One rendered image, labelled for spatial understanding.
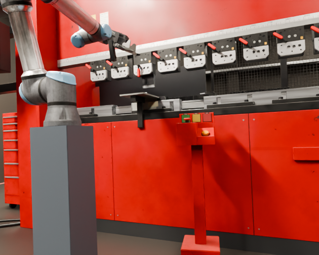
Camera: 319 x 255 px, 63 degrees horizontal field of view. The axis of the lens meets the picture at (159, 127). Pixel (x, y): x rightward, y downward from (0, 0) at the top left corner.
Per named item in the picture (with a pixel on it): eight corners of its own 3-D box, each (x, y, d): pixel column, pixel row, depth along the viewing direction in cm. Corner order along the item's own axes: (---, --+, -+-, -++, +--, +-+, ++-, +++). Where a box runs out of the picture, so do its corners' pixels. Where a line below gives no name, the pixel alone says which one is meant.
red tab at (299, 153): (293, 160, 147) (292, 147, 147) (293, 159, 148) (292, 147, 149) (324, 160, 141) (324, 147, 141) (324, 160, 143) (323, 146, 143)
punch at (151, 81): (142, 88, 201) (141, 75, 201) (143, 88, 203) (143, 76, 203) (154, 86, 197) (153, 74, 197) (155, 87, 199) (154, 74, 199)
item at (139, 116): (131, 127, 176) (130, 95, 176) (141, 127, 189) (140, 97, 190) (136, 127, 174) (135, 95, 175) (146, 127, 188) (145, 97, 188)
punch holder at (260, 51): (243, 60, 169) (242, 35, 169) (244, 64, 177) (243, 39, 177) (269, 57, 163) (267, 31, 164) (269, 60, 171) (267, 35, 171)
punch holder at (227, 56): (212, 65, 177) (211, 40, 177) (214, 67, 185) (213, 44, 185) (235, 61, 171) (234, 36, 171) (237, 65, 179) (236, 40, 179)
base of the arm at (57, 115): (66, 125, 101) (65, 99, 101) (35, 127, 106) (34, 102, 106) (88, 126, 115) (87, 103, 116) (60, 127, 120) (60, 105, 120)
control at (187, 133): (176, 145, 140) (175, 112, 141) (180, 144, 156) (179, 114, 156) (215, 144, 136) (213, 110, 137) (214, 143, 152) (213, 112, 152)
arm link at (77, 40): (82, 32, 132) (93, 24, 140) (66, 36, 137) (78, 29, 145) (89, 46, 137) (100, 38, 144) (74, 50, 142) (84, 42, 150)
